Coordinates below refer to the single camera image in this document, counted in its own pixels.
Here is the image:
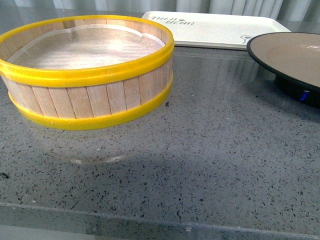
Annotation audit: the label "grey curtain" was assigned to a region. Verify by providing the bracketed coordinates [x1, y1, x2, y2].
[0, 0, 320, 22]

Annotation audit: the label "bamboo steamer yellow bands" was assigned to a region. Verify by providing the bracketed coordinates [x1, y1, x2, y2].
[0, 15, 175, 130]

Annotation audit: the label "white steamer liner cloth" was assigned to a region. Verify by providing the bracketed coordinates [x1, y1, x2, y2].
[8, 24, 165, 70]

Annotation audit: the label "cream rectangular tray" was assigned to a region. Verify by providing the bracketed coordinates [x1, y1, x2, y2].
[142, 11, 290, 51]

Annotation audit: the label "tan plate black rim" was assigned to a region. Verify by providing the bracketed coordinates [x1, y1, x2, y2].
[246, 32, 320, 108]

